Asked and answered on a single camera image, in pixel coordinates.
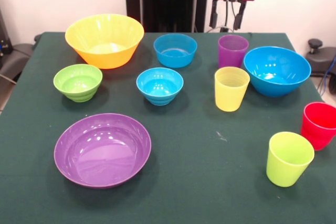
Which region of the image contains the yellow cup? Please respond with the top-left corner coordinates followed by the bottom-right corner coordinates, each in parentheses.
top-left (214, 66), bottom-right (251, 112)

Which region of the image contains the large blue bowl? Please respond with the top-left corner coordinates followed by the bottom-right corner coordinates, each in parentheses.
top-left (243, 46), bottom-right (312, 98)

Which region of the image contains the dark green table cloth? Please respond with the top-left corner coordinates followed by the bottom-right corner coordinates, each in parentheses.
top-left (0, 31), bottom-right (336, 224)

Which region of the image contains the small light blue ribbed bowl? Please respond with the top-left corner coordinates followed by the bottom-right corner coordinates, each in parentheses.
top-left (135, 67), bottom-right (184, 106)

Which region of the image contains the purple cup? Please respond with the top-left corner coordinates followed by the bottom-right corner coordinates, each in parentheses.
top-left (218, 34), bottom-right (249, 69)

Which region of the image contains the small green ribbed bowl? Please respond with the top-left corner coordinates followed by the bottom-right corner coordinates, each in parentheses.
top-left (53, 63), bottom-right (103, 103)

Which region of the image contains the red cup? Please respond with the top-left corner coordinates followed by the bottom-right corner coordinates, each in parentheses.
top-left (300, 101), bottom-right (336, 152)

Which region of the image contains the medium blue bowl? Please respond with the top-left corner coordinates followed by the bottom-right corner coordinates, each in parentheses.
top-left (153, 33), bottom-right (198, 69)

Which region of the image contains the black pedestal foot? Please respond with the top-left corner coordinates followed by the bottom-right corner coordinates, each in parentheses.
top-left (0, 42), bottom-right (36, 82)
top-left (304, 38), bottom-right (336, 77)

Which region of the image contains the wide purple bowl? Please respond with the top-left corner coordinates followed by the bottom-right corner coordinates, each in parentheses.
top-left (54, 113), bottom-right (152, 189)

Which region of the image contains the lime green cup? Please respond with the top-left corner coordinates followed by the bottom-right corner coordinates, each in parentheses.
top-left (266, 131), bottom-right (316, 188)

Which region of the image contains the large orange bowl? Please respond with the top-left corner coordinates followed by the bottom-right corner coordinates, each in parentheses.
top-left (65, 13), bottom-right (145, 70)

